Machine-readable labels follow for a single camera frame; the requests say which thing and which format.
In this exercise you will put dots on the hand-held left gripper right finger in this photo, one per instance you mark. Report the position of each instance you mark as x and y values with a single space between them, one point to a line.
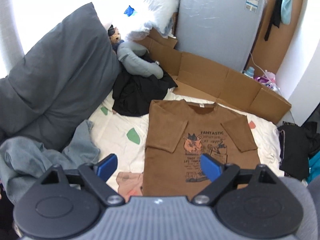
211 167

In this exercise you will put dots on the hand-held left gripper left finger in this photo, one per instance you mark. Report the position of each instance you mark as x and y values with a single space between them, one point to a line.
107 166

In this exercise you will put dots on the brown printed t-shirt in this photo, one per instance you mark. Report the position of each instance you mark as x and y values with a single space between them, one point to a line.
170 130

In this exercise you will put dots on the cream bear-print blanket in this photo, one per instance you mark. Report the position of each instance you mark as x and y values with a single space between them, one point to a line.
115 130

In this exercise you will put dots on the grey-blue garment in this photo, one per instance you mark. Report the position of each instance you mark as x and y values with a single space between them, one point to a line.
30 155

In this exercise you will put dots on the crumpled black garment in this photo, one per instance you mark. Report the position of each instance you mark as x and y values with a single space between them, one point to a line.
135 92

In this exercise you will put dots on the folded black garment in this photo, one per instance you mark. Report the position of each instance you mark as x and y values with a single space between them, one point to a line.
293 150

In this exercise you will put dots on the folded cardboard sheet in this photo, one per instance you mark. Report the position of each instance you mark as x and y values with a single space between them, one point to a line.
200 75

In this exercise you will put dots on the purple detergent pouch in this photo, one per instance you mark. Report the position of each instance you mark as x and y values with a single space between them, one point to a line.
262 80

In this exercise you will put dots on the detergent bottle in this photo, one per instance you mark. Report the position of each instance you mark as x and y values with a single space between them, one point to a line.
249 73

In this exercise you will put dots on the teal patterned cloth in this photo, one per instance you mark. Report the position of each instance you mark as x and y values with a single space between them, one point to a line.
315 167

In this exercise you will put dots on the grey neck pillow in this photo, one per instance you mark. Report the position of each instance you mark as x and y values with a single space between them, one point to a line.
140 66

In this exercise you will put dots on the dark grey pillow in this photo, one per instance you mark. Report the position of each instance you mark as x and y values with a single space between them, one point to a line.
57 70

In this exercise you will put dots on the pink plastic bag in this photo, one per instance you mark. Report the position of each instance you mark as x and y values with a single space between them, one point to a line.
270 76

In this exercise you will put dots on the teddy bear plush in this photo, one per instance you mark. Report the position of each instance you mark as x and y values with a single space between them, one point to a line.
115 38

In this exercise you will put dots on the grey plastic-wrapped appliance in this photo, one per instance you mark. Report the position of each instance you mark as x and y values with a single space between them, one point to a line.
215 25

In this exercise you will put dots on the white fluffy pillow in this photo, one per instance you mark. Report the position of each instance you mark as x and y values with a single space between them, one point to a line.
155 2

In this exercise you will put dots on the teal hanging cloth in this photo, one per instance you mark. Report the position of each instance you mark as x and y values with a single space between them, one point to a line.
288 2

